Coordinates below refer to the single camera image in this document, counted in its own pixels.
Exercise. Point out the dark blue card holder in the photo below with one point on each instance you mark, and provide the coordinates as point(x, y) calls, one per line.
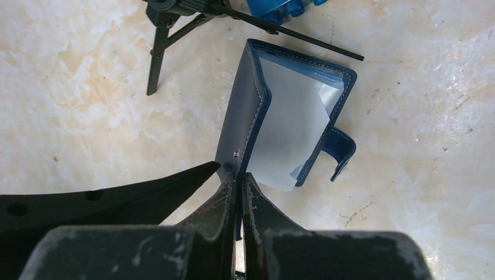
point(281, 115)

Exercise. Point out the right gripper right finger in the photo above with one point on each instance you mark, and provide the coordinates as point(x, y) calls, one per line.
point(262, 220)

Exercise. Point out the black tripod stand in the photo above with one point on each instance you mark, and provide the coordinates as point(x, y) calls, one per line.
point(174, 19)

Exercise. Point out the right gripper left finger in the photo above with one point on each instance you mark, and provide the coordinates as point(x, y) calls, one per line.
point(212, 252)

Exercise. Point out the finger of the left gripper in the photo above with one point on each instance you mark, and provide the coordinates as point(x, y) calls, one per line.
point(147, 202)

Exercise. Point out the yellow red blue toy block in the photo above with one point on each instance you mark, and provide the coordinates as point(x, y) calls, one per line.
point(277, 11)

